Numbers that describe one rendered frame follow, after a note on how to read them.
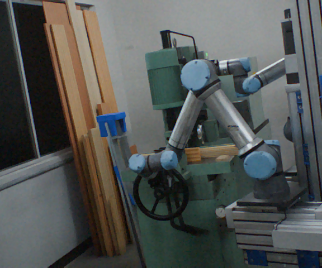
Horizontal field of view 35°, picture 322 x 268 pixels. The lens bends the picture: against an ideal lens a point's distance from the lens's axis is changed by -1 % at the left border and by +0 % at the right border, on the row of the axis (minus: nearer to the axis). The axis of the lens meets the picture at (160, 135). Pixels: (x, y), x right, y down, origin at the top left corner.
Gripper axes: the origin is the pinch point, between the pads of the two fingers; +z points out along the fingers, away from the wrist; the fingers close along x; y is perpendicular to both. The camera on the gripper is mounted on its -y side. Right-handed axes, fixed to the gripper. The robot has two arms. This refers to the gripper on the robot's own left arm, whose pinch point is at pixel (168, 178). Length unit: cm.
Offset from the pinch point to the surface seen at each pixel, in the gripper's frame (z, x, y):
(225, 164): 22.4, 21.7, -9.4
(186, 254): 43, -10, 29
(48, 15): 64, -122, -174
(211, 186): 26.9, 12.2, -0.7
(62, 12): 82, -121, -188
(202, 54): 32, 12, -81
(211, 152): 33.3, 11.9, -21.3
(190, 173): 21.7, 3.2, -7.8
